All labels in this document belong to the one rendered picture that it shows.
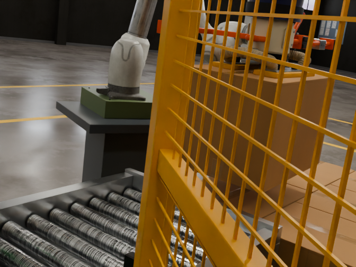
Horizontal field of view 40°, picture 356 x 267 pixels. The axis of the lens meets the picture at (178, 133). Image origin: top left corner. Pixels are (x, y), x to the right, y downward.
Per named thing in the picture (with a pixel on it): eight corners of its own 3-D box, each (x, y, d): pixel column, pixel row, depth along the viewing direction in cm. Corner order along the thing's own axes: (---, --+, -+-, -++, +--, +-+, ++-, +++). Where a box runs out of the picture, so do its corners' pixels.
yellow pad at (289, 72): (276, 78, 176) (278, 64, 175) (252, 74, 182) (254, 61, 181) (314, 76, 202) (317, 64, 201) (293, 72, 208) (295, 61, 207)
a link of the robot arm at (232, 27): (253, 38, 236) (239, 52, 229) (226, 35, 245) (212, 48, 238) (250, 18, 230) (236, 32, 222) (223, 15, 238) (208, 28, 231)
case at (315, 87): (261, 194, 173) (280, 83, 164) (171, 164, 195) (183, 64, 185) (319, 163, 222) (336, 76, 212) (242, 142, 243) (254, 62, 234)
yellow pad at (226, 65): (232, 70, 187) (234, 57, 186) (211, 66, 193) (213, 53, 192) (274, 69, 213) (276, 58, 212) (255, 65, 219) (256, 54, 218)
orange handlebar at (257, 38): (240, 42, 173) (241, 32, 172) (175, 33, 191) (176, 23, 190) (337, 48, 244) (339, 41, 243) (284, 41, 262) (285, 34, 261)
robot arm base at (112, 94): (91, 90, 239) (92, 79, 238) (133, 93, 249) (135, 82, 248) (101, 98, 224) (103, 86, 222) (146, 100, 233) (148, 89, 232)
